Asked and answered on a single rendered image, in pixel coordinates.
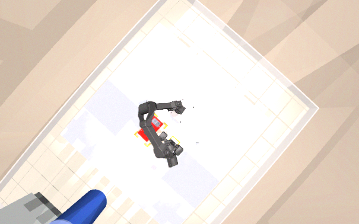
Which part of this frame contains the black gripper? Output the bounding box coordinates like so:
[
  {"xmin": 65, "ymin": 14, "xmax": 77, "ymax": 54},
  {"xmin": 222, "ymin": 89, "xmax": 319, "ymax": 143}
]
[{"xmin": 158, "ymin": 132, "xmax": 183, "ymax": 156}]

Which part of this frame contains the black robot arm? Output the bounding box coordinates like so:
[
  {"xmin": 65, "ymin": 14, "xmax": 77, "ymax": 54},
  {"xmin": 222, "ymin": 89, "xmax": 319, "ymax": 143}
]
[{"xmin": 138, "ymin": 100, "xmax": 186, "ymax": 168}]

